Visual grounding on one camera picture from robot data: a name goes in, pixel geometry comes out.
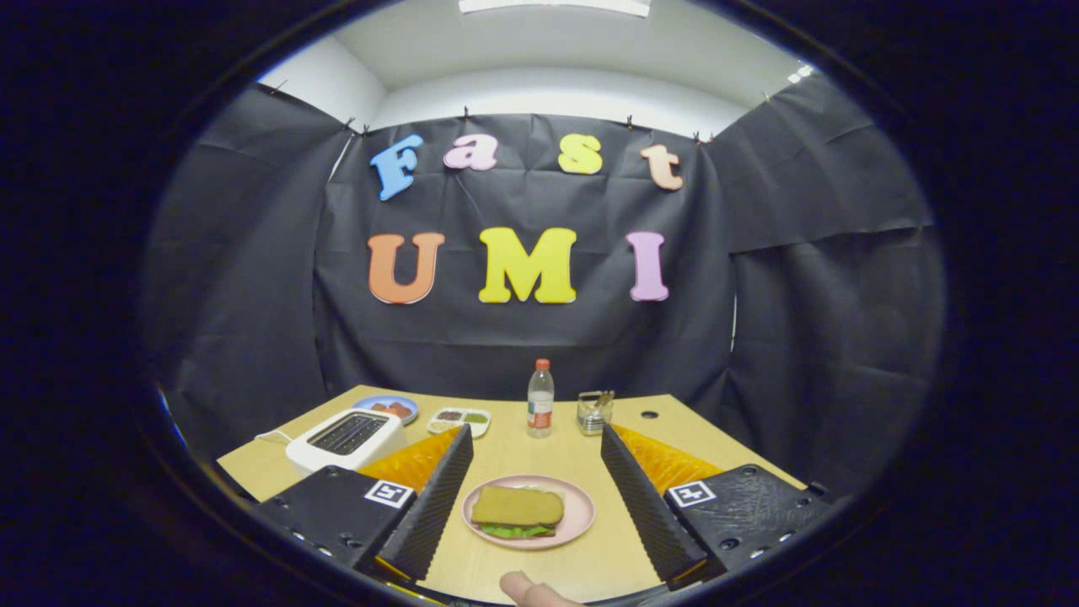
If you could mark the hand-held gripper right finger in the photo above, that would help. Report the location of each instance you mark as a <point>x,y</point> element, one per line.
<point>645,506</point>

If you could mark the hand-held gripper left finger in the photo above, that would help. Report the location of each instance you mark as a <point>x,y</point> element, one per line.
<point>438,506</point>

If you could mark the brown toasted bread slice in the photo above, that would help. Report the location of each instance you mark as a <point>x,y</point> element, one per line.
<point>518,506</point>

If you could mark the green lettuce leaf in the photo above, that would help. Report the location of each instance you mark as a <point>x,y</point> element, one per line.
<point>514,532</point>

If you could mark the pink round plate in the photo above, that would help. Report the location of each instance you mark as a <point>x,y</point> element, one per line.
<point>577,506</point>

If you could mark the white divided tray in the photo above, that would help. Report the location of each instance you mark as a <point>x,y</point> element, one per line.
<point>459,427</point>

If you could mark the blue round plate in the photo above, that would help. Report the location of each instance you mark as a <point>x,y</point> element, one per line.
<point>362,405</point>

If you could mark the white toaster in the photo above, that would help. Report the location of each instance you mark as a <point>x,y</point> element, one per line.
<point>312,459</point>

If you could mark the clear plastic water bottle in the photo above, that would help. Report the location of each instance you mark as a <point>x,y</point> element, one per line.
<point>540,405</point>

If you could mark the black backdrop cloth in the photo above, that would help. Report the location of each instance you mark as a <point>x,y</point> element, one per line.
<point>523,346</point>

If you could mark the ceiling light panel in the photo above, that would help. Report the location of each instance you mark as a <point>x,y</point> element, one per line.
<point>556,6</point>

